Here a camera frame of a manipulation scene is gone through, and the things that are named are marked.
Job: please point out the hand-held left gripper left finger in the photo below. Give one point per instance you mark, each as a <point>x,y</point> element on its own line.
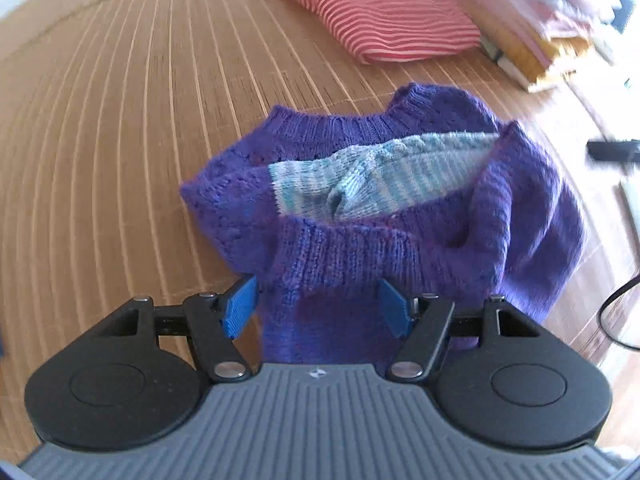
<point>240,305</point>

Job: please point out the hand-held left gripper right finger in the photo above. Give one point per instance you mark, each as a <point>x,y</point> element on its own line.
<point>395,307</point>

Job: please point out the purple knit sweater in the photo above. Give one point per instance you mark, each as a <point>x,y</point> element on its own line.
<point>525,200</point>

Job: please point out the stack of folded clothes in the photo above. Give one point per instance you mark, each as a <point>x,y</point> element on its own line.
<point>540,15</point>

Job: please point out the bamboo mat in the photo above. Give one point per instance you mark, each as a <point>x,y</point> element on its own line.
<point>100,160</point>

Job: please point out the black flat object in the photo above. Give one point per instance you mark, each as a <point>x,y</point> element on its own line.
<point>612,151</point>

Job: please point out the red striped garment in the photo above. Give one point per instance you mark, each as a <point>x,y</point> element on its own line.
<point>390,15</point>

